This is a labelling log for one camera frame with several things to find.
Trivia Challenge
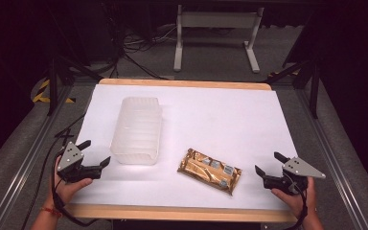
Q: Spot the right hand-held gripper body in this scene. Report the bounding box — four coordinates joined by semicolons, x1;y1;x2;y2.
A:
263;156;327;196

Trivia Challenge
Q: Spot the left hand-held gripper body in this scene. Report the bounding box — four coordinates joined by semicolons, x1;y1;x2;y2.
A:
56;141;104;184

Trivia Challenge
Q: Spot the translucent plastic container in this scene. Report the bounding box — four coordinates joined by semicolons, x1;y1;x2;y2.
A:
109;96;164;167

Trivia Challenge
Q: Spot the gold foil snack packet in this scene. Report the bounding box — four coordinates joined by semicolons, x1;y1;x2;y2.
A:
176;148;243;196

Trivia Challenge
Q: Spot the person's right hand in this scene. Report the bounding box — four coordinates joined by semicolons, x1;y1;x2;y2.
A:
270;176;317;220

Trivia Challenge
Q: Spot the person's left hand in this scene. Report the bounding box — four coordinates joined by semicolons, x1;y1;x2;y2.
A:
48;155;94;207

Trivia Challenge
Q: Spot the red wristband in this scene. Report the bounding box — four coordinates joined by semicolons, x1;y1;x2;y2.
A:
39;206;62;219

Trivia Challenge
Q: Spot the white table cover sheet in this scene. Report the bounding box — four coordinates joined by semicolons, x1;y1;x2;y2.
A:
70;83;299;212

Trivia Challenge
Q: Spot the black metal stand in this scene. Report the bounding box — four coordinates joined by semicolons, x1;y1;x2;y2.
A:
261;57;321;120
46;54;105;117

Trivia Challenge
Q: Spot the yellow black hazard tape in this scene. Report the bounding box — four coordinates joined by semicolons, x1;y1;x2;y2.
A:
32;79;77;104

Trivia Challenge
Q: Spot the white metal stand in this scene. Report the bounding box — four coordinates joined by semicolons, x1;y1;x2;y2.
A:
172;4;265;74

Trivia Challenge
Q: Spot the thin black floor cable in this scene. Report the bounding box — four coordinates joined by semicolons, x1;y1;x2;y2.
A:
20;113;87;230

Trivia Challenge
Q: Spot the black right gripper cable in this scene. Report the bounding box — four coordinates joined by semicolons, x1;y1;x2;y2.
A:
283;172;310;230

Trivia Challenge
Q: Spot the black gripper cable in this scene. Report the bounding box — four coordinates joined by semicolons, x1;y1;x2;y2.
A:
283;172;310;230
51;152;101;228

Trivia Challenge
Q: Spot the aluminium floor rail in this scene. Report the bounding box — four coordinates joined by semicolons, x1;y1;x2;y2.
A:
295;85;368;230
0;81;79;230

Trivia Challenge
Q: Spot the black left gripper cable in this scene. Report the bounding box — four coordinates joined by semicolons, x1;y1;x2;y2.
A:
51;152;101;228

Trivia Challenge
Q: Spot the bundle of floor cables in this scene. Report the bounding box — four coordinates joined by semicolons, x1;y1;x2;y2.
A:
107;23;178;81

